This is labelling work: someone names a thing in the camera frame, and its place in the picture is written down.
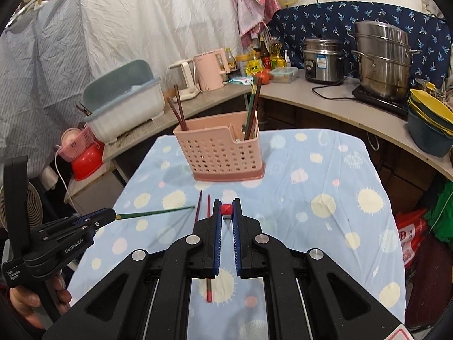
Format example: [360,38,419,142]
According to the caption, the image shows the green chopstick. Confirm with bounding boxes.
[244,75,258,141]
[115,206,195,220]

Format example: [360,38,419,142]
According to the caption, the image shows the maroon chopstick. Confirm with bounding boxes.
[193,190,203,228]

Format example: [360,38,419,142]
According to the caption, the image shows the person's left hand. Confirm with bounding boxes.
[9,275,72,330]

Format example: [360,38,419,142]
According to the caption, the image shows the red plastic basin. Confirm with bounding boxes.
[70,141,104,181]

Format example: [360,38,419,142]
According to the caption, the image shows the pink small basket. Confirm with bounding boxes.
[57,126,95,163]

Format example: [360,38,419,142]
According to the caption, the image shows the blue polka dot tablecloth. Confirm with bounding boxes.
[69,129,405,318]

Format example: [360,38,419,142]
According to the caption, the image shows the red printed bag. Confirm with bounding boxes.
[396,208,428,269]

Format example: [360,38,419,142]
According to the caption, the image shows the white dish drainer teal lid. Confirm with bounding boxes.
[82,59,165,144]

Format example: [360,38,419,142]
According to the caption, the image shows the brown chopstick in holder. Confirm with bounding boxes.
[166,98,188,131]
[174,84,189,131]

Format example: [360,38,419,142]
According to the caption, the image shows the pink perforated utensil holder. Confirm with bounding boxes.
[174,111,265,183]

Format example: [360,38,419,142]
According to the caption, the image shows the green plastic bag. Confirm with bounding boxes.
[425,182,453,247]

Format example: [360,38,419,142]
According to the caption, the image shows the white glass electric kettle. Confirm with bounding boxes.
[166,58,200,101]

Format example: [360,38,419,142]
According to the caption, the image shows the dark red chopstick in holder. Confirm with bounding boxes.
[248,78,262,140]

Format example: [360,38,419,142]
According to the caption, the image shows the white plastic sheet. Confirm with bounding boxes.
[1,0,241,178]

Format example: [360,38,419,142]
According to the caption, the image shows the pink electric kettle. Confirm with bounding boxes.
[193,48,230,92]

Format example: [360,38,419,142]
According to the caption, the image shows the curved countertop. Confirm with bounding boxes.
[261,73,452,180]

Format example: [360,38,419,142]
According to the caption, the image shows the black induction cooktop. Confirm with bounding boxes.
[352,85,409,120]

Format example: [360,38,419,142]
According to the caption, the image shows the blue wet wipes pack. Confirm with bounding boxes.
[228,76,253,86]

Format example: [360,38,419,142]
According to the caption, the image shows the stack of yellow green bowls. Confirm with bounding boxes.
[407,88,452,157]

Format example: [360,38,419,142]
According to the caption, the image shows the green chopstick in holder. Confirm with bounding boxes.
[244,75,258,141]

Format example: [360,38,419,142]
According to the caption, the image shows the yellow seasoning bag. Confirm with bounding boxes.
[245,58,264,76]

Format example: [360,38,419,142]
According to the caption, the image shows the clear food container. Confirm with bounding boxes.
[270,67,299,84]

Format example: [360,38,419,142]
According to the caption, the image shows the red tomato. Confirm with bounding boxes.
[256,68,270,85]

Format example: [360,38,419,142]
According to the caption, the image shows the dark soy sauce bottle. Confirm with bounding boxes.
[260,37,272,70]

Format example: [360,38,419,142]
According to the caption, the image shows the yellow oil bottle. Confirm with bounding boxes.
[270,37,286,69]

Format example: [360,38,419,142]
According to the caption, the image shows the silver rice cooker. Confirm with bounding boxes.
[302,38,345,84]

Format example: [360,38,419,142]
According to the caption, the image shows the stainless steel steamer pot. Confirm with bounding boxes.
[351,21,421,101]

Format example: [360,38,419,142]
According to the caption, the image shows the pink floral apron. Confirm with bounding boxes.
[234,0,280,48]

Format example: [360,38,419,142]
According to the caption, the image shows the navy floral cloth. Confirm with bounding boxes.
[268,2,452,88]

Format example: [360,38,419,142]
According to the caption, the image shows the black power cable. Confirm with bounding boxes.
[311,77,356,101]

